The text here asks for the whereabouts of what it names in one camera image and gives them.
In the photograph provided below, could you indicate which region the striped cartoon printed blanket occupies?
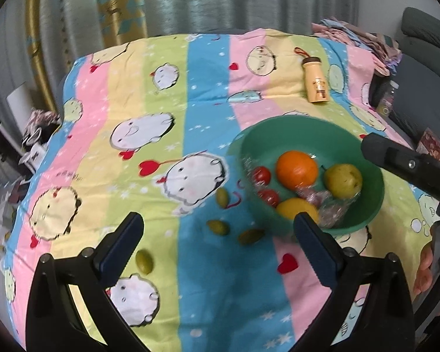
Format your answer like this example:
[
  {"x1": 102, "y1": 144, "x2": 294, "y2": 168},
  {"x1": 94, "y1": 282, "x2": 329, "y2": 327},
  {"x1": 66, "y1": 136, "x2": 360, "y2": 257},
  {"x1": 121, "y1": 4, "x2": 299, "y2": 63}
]
[{"x1": 2, "y1": 31, "x2": 440, "y2": 352}]

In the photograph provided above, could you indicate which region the grey-green curtain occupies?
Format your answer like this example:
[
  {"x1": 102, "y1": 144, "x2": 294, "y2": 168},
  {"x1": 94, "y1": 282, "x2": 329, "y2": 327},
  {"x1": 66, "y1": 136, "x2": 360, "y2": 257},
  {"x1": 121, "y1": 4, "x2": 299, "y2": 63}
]
[{"x1": 40, "y1": 0, "x2": 360, "y2": 50}]

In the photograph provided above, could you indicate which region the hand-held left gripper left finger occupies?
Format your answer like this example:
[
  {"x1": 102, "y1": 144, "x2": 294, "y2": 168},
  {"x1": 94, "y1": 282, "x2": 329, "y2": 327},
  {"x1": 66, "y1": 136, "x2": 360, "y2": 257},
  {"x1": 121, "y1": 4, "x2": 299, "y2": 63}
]
[{"x1": 25, "y1": 211, "x2": 145, "y2": 352}]

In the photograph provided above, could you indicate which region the yellow-green pear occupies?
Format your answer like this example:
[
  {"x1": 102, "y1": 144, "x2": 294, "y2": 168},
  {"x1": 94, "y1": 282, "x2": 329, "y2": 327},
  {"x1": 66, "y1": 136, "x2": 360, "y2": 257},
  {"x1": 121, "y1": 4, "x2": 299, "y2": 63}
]
[{"x1": 323, "y1": 164, "x2": 363, "y2": 199}]

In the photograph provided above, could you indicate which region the pile of folded clothes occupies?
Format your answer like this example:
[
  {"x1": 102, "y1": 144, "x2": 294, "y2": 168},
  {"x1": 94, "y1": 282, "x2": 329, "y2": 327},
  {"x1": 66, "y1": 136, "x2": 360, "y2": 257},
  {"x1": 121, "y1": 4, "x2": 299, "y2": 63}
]
[{"x1": 312, "y1": 17, "x2": 402, "y2": 74}]

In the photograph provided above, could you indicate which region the yellow lemon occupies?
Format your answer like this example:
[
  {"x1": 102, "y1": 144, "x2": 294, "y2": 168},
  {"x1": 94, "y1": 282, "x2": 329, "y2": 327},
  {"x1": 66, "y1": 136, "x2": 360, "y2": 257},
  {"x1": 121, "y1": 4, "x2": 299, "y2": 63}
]
[{"x1": 276, "y1": 198, "x2": 319, "y2": 224}]

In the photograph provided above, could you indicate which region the clear plastic bag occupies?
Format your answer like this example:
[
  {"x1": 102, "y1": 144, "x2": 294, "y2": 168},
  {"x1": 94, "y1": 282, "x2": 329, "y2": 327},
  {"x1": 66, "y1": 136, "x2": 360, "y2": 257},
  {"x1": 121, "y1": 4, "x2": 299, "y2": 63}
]
[{"x1": 297, "y1": 185, "x2": 361, "y2": 229}]

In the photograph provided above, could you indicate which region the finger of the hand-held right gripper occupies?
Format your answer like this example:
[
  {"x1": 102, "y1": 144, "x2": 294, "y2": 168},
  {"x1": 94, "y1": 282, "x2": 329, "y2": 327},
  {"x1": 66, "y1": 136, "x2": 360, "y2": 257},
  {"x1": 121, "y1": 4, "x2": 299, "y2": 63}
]
[{"x1": 360, "y1": 133, "x2": 440, "y2": 203}]

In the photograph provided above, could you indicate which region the yellow bear print bottle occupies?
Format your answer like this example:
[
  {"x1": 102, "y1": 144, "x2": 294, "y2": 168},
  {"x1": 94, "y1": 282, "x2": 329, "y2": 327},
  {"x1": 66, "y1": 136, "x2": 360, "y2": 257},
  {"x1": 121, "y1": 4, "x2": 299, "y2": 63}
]
[{"x1": 294, "y1": 47, "x2": 329, "y2": 103}]

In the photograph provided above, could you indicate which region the floral cloth bag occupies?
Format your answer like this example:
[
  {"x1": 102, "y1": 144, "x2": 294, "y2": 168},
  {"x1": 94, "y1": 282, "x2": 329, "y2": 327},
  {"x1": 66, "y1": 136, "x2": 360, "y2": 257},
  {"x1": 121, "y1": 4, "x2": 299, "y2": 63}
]
[{"x1": 22, "y1": 108, "x2": 61, "y2": 143}]

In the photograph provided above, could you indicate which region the white paper bag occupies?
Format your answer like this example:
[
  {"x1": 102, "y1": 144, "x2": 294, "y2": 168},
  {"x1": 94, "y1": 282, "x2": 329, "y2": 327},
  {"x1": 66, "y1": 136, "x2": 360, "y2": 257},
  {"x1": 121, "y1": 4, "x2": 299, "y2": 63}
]
[{"x1": 20, "y1": 141, "x2": 48, "y2": 171}]

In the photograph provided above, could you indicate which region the person's right hand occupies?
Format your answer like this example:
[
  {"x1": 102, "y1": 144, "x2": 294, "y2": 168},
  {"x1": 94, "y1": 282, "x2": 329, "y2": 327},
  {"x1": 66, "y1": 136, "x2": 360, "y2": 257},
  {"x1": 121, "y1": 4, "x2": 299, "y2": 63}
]
[{"x1": 412, "y1": 244, "x2": 435, "y2": 296}]

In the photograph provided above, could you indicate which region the grey sofa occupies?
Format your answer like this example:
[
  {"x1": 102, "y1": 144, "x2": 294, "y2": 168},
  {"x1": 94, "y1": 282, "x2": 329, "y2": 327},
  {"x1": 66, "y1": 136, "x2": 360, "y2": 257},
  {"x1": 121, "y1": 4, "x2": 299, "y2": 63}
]
[{"x1": 367, "y1": 6, "x2": 440, "y2": 151}]

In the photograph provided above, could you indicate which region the clear plastic bottle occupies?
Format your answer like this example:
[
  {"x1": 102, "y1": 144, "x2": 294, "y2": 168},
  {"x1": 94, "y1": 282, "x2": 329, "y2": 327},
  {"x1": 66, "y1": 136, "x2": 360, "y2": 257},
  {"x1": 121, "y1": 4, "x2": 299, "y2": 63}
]
[{"x1": 376, "y1": 81, "x2": 400, "y2": 116}]

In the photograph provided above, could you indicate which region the orange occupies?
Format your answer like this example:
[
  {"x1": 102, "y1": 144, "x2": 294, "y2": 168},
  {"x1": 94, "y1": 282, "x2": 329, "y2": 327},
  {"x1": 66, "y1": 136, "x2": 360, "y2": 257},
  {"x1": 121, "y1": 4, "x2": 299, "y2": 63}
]
[{"x1": 276, "y1": 150, "x2": 319, "y2": 191}]

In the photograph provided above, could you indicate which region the green plastic bowl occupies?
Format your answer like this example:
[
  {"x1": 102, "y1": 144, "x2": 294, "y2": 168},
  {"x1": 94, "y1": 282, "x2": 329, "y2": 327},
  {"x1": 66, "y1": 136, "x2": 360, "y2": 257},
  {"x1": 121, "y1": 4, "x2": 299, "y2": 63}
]
[{"x1": 230, "y1": 115, "x2": 385, "y2": 236}]

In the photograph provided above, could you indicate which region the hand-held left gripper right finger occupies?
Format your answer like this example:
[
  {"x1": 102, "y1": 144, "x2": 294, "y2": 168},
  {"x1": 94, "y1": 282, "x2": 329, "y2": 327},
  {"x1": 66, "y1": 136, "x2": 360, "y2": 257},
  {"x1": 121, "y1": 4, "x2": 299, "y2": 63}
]
[{"x1": 290, "y1": 213, "x2": 416, "y2": 352}]

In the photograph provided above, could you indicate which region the yellow patterned curtain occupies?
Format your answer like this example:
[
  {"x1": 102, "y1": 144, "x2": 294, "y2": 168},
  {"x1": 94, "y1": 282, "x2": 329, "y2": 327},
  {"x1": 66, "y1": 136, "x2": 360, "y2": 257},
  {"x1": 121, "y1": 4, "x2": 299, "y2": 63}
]
[{"x1": 97, "y1": 0, "x2": 149, "y2": 50}]

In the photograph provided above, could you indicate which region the red patterned packet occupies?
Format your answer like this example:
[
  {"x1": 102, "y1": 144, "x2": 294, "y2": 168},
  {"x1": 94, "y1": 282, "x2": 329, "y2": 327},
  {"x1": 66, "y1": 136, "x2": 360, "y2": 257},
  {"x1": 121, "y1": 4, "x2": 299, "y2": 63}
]
[{"x1": 416, "y1": 128, "x2": 440, "y2": 162}]

